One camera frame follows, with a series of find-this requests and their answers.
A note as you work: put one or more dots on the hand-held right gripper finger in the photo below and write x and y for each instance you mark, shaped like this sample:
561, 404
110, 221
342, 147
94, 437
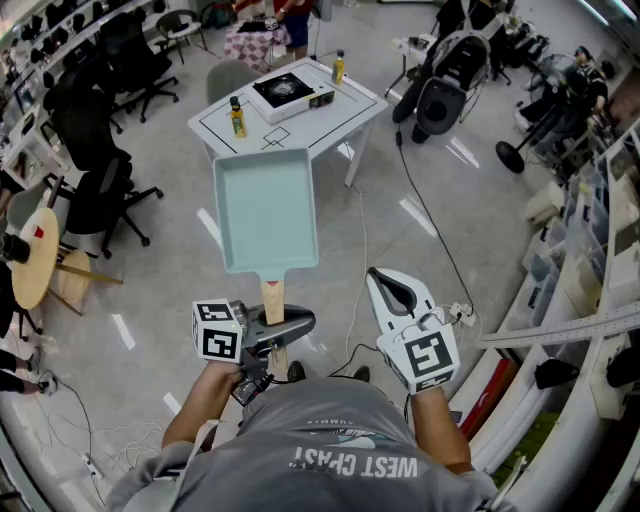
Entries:
377, 300
422, 297

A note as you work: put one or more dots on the yellow oil bottle black cap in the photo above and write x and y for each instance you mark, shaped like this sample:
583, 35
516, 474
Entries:
238, 122
338, 70

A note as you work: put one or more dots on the white power strip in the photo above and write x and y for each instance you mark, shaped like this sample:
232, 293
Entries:
460, 312
92, 467

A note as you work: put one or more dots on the white storage shelving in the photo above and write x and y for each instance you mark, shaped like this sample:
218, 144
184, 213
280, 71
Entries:
550, 327

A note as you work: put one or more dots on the small white side table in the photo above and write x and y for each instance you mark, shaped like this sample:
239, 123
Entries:
417, 50

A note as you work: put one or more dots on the portable stove with black top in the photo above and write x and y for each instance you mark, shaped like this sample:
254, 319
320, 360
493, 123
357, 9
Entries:
280, 112

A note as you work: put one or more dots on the white table with black lines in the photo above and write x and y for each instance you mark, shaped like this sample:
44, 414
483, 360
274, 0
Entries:
340, 115

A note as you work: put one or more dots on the black office chair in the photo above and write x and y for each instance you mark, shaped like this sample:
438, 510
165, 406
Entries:
135, 55
100, 200
82, 120

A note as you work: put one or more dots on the person's right forearm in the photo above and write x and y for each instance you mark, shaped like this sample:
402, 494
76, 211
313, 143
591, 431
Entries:
440, 430

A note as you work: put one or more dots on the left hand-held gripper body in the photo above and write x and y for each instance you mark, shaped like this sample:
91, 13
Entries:
217, 330

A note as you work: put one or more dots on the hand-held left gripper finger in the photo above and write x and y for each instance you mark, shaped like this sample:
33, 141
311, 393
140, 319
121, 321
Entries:
280, 335
297, 315

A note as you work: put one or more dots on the person's left forearm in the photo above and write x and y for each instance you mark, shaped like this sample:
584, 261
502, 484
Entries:
200, 410

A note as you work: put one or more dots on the light grey chair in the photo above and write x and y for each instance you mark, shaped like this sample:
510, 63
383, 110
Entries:
25, 202

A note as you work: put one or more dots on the black standing fan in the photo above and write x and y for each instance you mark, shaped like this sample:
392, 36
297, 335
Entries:
510, 157

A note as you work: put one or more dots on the person's right black shoe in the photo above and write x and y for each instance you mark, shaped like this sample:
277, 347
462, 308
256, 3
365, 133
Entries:
361, 374

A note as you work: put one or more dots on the table with checkered cloth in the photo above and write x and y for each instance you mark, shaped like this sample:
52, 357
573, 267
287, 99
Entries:
250, 45

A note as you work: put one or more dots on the wooden stool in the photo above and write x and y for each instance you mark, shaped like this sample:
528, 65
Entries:
75, 272

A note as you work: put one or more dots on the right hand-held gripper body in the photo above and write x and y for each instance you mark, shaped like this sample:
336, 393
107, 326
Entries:
425, 357

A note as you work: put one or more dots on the person's grey t-shirt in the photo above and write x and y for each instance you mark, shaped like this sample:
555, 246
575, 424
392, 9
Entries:
325, 450

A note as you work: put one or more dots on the round wooden table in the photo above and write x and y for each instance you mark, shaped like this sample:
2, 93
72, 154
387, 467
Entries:
35, 270

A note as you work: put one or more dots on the person's left hand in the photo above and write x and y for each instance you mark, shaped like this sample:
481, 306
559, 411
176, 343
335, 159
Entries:
222, 372

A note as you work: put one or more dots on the black and white backpack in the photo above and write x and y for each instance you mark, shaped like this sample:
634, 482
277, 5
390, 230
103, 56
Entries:
462, 57

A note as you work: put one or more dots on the person's left black shoe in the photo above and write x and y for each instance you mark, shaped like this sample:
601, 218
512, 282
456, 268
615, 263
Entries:
296, 371

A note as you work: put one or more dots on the person's black shoe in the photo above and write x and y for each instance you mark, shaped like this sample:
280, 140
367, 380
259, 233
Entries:
361, 374
296, 371

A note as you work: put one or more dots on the grey round-backed chair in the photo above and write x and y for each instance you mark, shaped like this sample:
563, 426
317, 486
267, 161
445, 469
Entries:
227, 80

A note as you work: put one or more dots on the grey chair with black legs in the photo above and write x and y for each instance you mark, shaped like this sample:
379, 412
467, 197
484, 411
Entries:
175, 22

